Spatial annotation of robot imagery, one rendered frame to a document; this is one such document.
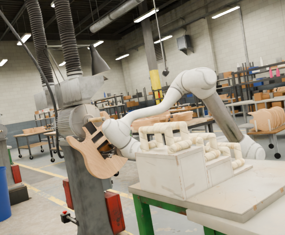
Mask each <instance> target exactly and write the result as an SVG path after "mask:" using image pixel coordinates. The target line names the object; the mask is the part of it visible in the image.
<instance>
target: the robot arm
mask: <svg viewBox="0 0 285 235"><path fill-rule="evenodd" d="M216 81H217V75H216V73H215V72H214V71H213V70H212V69H210V68H206V67H200V68H195V69H191V70H185V71H183V72H181V73H180V74H179V75H178V76H177V77H176V78H175V79H174V81H173V82H172V84H171V85H170V87H169V89H168V91H167V93H166V95H165V97H164V99H163V101H162V102H161V103H160V104H158V105H155V106H151V107H147V108H143V109H139V110H135V111H131V112H129V113H128V114H126V115H125V116H124V117H123V118H122V119H117V120H115V119H107V120H105V121H104V123H103V125H102V131H103V134H104V135H105V136H106V138H107V139H108V140H109V141H110V142H111V144H108V146H109V147H110V148H113V149H111V150H110V151H106V152H105V151H100V153H101V155H102V157H103V158H112V155H117V156H120V157H124V158H128V159H136V158H135V152H138V151H141V149H140V145H141V143H140V142H139V141H137V140H136V139H134V138H133V137H131V136H130V131H131V124H132V122H133V121H134V120H136V119H140V118H145V117H150V116H155V115H159V114H162V113H164V112H166V111H167V110H169V109H170V108H171V107H172V106H173V105H174V104H175V103H176V102H177V101H178V100H179V99H180V98H181V97H182V96H183V95H184V94H186V93H189V92H192V93H193V94H194V95H196V96H197V97H198V98H199V99H201V100H202V101H203V102H204V104H205V105H206V107H207V109H208V110H209V112H210V113H211V115H212V116H213V118H214V120H215V121H216V122H217V124H218V126H219V127H220V129H221V130H222V132H223V133H224V136H219V137H216V140H217V142H225V143H239V144H240V146H241V151H242V158H243V159H259V160H264V159H265V151H264V149H263V147H262V146H261V145H260V144H257V143H256V142H255V141H254V140H252V139H251V138H250V137H249V136H248V135H246V134H242V132H241V131H240V129H239V127H238V126H237V124H236V123H235V121H234V119H233V117H232V116H231V114H230V113H229V111H228V110H227V108H226V106H225V105H224V103H223V101H222V100H221V98H220V97H219V95H218V94H217V92H216V85H215V84H216Z"/></svg>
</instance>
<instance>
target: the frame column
mask: <svg viewBox="0 0 285 235"><path fill-rule="evenodd" d="M60 147H61V149H62V151H63V155H64V160H65V165H66V170H67V175H68V180H69V185H70V192H71V197H72V202H73V207H74V212H75V217H76V220H78V222H79V226H77V235H114V234H113V231H112V228H111V225H110V222H109V217H108V212H107V206H106V201H105V196H104V189H103V184H102V179H100V178H96V177H94V176H92V175H91V174H90V173H89V172H88V170H87V168H86V166H85V163H84V158H83V156H82V154H81V153H80V152H79V151H78V150H76V149H74V148H73V147H71V146H64V145H60Z"/></svg>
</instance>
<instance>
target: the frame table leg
mask: <svg viewBox="0 0 285 235"><path fill-rule="evenodd" d="M132 196H133V202H134V206H135V212H136V217H137V223H138V228H139V235H154V229H153V222H152V217H151V212H150V206H149V205H148V204H145V203H140V201H139V195H136V194H132Z"/></svg>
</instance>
